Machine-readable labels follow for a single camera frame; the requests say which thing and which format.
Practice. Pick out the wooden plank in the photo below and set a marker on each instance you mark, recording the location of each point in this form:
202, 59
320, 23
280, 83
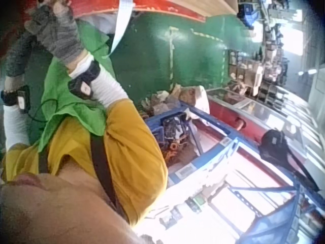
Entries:
213, 5

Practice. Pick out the person's right hand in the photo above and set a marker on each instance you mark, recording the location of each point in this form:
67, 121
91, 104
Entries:
57, 35

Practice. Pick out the red glass-topped counter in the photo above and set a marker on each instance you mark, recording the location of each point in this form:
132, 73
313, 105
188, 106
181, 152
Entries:
228, 114

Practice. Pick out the blue metal rack with parts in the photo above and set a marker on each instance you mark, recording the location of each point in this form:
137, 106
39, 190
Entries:
198, 162

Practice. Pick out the blue crate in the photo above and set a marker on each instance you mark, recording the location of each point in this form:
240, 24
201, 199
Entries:
247, 12

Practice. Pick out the person's right fingers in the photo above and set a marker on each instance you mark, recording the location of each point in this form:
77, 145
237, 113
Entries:
43, 14

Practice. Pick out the shelves with boxes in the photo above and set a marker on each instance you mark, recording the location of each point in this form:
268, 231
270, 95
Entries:
256, 71

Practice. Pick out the person's left hand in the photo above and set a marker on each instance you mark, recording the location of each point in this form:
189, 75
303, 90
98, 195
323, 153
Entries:
19, 59

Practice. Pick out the red board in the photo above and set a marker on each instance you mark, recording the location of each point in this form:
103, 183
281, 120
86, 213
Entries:
157, 7

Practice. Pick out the white plastic bag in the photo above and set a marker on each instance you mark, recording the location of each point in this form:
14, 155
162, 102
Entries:
102, 24

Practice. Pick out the green cloth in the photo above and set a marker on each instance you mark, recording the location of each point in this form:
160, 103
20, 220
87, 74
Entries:
63, 101

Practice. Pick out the black wrist band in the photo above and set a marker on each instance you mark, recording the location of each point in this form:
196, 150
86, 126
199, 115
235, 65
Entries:
85, 82
16, 97

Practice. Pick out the heap of scrap pieces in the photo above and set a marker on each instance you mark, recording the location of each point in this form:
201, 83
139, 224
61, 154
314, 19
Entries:
162, 99

